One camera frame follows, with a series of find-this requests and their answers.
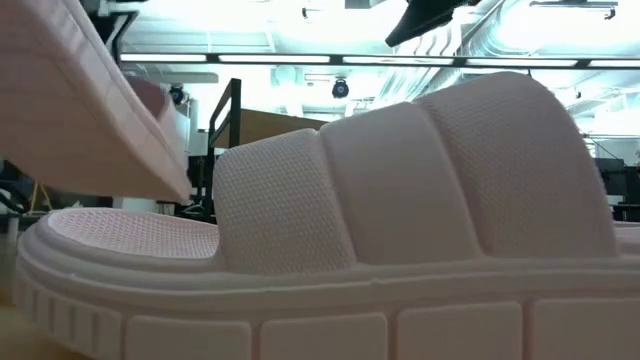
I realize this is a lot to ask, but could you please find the wooden shelf with black frame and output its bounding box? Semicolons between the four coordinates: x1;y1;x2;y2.
207;77;331;224

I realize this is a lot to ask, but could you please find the silver ventilation duct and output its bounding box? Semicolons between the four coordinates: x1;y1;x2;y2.
384;0;561;109

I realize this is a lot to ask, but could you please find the black office desk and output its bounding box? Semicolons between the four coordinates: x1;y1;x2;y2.
612;202;640;224

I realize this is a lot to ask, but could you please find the overhead strip light bar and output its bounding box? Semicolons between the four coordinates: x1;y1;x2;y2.
119;51;640;70

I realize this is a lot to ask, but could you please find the yellow hanging cable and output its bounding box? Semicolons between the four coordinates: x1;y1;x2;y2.
28;180;52;212

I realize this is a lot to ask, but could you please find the pink foam slide sandal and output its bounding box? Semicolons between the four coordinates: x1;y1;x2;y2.
0;0;194;204
12;71;640;360

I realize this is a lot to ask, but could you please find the black computer monitor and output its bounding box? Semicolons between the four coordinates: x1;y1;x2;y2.
594;157;640;201

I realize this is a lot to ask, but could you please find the black cable loop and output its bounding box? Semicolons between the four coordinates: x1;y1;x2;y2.
0;159;31;214

